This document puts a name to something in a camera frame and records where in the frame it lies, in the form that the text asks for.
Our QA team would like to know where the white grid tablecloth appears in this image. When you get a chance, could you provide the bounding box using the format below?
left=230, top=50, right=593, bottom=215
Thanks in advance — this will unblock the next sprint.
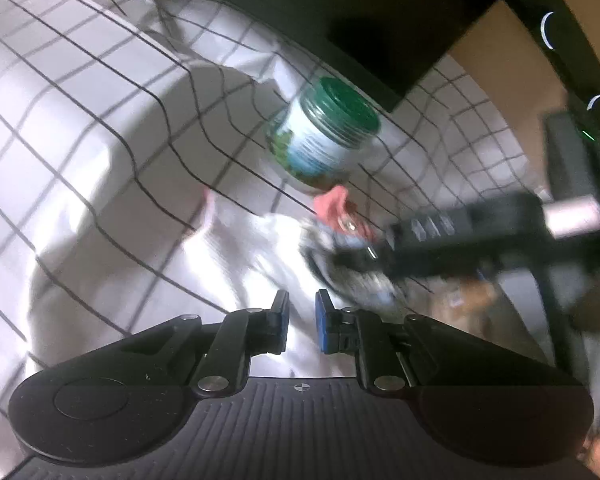
left=0, top=0, right=551, bottom=463

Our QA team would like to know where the black computer monitor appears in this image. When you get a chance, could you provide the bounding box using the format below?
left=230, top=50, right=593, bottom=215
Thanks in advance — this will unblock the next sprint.
left=145, top=0, right=537, bottom=114

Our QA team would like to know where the grey white cloth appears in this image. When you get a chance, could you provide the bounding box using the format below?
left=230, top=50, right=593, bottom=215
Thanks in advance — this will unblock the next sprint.
left=297, top=217, right=406, bottom=308

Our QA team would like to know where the pink cloth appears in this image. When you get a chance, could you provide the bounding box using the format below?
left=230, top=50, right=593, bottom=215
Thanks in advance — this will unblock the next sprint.
left=312, top=185, right=381, bottom=242

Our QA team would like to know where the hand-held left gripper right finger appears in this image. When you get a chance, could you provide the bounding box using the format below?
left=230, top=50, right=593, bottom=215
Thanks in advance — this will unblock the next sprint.
left=314, top=289, right=511, bottom=394

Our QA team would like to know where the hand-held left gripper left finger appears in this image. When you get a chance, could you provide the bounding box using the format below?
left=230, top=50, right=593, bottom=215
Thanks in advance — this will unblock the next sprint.
left=107, top=289, right=291, bottom=401

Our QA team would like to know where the green lid jar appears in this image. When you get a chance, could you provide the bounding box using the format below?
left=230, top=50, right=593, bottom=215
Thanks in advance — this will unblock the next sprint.
left=265, top=76, right=383, bottom=196

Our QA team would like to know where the brown cardboard piece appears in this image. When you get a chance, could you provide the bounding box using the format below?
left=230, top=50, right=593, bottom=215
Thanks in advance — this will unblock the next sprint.
left=425, top=280, right=502, bottom=337

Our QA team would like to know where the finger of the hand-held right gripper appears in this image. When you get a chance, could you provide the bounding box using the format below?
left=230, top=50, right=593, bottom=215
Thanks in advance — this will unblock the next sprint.
left=330, top=244, right=406, bottom=282

